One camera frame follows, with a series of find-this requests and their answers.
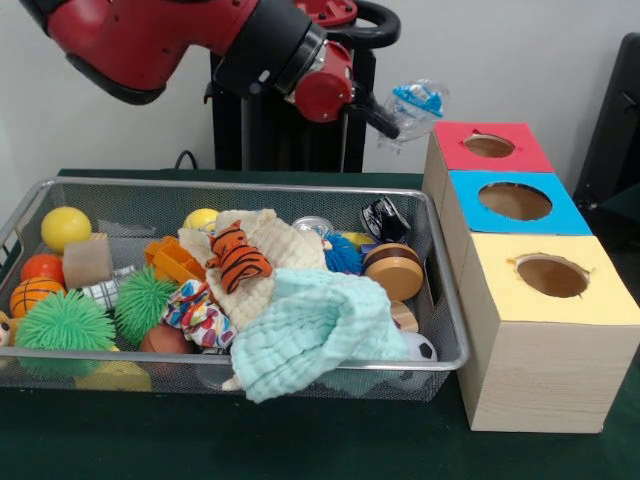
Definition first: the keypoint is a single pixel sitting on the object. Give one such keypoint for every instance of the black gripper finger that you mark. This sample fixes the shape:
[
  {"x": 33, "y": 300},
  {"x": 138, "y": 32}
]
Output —
[{"x": 375, "y": 116}]

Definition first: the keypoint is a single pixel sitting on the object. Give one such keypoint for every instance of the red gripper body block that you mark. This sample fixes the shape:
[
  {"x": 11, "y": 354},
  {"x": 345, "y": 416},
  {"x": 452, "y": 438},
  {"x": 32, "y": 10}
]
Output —
[{"x": 325, "y": 88}]

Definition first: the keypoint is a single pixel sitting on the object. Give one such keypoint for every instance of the clear plastic wrapper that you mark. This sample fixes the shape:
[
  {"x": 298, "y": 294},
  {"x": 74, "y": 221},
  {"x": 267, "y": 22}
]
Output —
[{"x": 418, "y": 108}]

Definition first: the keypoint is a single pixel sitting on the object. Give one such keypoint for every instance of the cream yellow waffle cloth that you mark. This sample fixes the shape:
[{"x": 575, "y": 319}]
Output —
[{"x": 285, "y": 245}]

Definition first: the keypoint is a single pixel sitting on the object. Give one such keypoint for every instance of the orange striped tiger plush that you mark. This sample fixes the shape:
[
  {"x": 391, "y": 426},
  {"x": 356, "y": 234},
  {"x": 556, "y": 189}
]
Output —
[{"x": 240, "y": 258}]

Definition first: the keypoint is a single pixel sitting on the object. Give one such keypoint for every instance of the mint green waffle cloth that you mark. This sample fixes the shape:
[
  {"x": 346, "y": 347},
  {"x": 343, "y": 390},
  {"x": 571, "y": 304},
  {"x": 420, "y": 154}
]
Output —
[{"x": 310, "y": 330}]

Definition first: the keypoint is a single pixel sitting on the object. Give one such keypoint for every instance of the green spiky rubber ball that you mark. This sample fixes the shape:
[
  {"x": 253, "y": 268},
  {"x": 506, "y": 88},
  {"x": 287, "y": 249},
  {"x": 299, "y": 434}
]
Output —
[{"x": 65, "y": 320}]

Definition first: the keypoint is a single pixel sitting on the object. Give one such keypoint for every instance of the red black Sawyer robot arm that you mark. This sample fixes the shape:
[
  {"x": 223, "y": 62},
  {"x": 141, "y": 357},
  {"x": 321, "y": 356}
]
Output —
[{"x": 170, "y": 40}]

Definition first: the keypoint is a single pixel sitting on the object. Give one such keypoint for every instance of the wooden box with three holes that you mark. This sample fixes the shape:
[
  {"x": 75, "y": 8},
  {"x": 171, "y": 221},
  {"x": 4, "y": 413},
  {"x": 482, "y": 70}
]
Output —
[{"x": 540, "y": 370}]

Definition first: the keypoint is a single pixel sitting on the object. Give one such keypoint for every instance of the shallow clear mesh bin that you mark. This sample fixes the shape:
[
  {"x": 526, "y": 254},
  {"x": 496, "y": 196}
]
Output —
[{"x": 60, "y": 375}]

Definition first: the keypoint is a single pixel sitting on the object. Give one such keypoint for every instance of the brown wooden yo-yo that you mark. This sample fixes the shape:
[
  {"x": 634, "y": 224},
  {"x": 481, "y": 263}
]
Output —
[{"x": 393, "y": 278}]

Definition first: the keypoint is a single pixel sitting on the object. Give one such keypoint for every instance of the orange plastic toy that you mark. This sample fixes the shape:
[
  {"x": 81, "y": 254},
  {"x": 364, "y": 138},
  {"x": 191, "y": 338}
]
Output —
[{"x": 178, "y": 262}]

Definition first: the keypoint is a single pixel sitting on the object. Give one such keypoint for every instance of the black upright panel stand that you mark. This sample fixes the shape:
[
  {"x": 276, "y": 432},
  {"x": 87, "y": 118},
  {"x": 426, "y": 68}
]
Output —
[{"x": 615, "y": 130}]

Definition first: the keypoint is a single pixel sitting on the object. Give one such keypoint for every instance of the multicoloured patterned fabric ball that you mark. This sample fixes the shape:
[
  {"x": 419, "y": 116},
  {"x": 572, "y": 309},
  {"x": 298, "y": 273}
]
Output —
[{"x": 197, "y": 317}]

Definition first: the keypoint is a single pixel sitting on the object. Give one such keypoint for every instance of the small green spiky ball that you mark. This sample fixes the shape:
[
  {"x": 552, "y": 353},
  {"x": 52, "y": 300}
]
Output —
[{"x": 145, "y": 305}]

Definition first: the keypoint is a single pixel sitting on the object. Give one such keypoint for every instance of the light wooden cube block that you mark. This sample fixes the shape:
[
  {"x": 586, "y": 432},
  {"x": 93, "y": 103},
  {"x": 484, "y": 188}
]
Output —
[{"x": 87, "y": 262}]

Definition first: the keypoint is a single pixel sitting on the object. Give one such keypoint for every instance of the large yellow ball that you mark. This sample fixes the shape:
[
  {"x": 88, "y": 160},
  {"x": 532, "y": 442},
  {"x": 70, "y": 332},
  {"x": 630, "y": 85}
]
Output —
[{"x": 65, "y": 228}]

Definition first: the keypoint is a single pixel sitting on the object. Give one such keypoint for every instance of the dark green table cloth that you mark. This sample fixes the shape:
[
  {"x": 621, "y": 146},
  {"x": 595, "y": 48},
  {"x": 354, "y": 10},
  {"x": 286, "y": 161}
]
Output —
[{"x": 300, "y": 440}]

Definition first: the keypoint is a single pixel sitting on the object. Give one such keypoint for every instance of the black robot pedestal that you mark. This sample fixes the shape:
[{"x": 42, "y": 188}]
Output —
[{"x": 280, "y": 140}]

